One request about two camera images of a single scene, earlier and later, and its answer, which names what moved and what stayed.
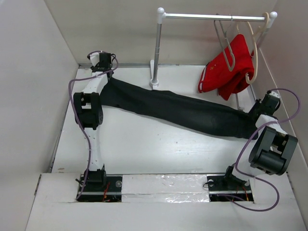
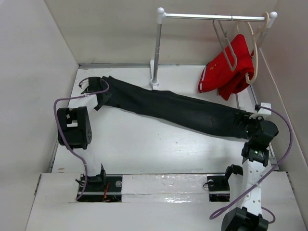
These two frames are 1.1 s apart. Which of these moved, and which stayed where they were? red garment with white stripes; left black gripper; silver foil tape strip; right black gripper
Moved: right black gripper; left black gripper
Stayed: silver foil tape strip; red garment with white stripes
